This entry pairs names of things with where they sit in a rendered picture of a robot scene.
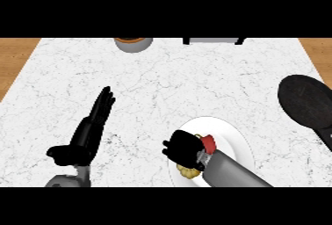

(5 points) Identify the grey appliance with black legs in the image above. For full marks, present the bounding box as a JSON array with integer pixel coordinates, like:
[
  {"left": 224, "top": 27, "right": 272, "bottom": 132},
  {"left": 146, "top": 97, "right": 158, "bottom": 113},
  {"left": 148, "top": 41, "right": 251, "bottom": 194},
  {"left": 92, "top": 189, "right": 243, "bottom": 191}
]
[{"left": 182, "top": 37, "right": 248, "bottom": 46}]

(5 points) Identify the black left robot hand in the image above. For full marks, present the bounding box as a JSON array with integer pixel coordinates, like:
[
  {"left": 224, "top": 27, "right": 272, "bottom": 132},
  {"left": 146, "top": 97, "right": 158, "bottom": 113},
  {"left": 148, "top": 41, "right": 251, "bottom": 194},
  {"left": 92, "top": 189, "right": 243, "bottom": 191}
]
[{"left": 46, "top": 85, "right": 117, "bottom": 167}]

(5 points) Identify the black pan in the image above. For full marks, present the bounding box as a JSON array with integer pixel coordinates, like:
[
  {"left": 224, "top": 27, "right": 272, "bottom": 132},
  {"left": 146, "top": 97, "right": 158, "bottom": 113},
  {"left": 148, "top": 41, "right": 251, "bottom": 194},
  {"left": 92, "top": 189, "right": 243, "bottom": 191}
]
[{"left": 276, "top": 74, "right": 332, "bottom": 152}]

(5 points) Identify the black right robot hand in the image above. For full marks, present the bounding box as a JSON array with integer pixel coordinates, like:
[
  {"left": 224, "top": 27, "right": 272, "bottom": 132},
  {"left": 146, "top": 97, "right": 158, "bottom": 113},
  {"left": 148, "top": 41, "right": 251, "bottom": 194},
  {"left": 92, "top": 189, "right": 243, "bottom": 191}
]
[{"left": 161, "top": 129, "right": 208, "bottom": 172}]

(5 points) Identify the white plate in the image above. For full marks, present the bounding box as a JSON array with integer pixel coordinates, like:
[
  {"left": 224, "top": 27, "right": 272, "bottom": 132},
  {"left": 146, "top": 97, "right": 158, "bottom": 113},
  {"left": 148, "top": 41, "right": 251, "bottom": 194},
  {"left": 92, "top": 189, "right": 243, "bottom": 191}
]
[{"left": 167, "top": 116, "right": 257, "bottom": 188}]

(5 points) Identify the grey pot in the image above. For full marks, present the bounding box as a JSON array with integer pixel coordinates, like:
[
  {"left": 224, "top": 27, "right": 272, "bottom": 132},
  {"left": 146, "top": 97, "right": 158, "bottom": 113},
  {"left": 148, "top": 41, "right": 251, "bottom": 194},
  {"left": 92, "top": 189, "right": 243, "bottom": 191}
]
[{"left": 112, "top": 37, "right": 155, "bottom": 54}]

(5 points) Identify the yellow squash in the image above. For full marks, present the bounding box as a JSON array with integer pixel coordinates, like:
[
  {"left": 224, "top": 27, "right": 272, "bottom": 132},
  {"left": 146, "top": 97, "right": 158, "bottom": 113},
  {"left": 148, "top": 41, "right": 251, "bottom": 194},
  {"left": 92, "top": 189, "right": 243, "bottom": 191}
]
[{"left": 176, "top": 163, "right": 201, "bottom": 180}]

